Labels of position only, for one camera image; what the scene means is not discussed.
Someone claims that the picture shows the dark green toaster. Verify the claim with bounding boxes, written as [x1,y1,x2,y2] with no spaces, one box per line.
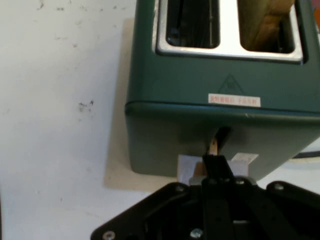
[124,0,320,182]

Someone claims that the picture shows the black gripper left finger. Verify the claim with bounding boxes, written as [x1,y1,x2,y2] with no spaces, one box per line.
[90,154,220,240]

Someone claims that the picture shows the toasted bread slice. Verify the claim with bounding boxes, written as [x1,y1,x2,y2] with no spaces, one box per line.
[259,0,296,50]
[238,0,272,51]

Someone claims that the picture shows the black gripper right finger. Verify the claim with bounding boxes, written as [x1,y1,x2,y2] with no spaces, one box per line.
[214,154,320,240]

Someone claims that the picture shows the white red warning label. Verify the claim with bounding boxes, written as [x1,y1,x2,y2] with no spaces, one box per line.
[207,93,262,108]

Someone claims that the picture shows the black toaster power cable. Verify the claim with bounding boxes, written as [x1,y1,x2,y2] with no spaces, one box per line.
[290,149,320,160]

